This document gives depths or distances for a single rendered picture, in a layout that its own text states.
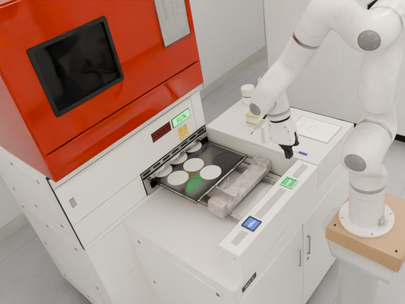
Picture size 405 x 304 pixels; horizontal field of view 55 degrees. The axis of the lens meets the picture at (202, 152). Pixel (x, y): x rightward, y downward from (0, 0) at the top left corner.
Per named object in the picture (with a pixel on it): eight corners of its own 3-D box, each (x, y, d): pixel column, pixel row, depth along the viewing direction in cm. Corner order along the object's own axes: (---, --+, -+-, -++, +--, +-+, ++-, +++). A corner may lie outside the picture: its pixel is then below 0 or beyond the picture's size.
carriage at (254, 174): (208, 211, 167) (207, 206, 165) (257, 164, 186) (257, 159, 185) (222, 219, 162) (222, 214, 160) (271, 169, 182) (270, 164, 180)
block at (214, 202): (208, 205, 165) (207, 200, 163) (213, 200, 167) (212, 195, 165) (223, 213, 160) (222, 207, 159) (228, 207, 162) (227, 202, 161)
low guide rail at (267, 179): (204, 157, 202) (203, 152, 200) (207, 155, 203) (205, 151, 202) (288, 192, 172) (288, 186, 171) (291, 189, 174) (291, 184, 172)
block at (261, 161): (252, 163, 183) (252, 158, 181) (257, 159, 185) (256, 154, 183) (267, 169, 178) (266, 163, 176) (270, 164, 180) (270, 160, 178)
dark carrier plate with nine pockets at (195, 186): (143, 174, 187) (143, 173, 187) (191, 137, 206) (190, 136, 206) (196, 200, 167) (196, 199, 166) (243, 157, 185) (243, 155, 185)
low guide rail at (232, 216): (168, 187, 188) (166, 183, 186) (170, 185, 189) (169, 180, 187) (254, 231, 158) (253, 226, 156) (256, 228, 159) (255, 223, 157)
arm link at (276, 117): (260, 114, 140) (262, 121, 141) (281, 116, 134) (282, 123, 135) (273, 103, 144) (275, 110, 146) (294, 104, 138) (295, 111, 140)
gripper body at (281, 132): (261, 118, 141) (269, 145, 147) (285, 120, 134) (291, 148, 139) (273, 108, 146) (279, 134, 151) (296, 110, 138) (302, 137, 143)
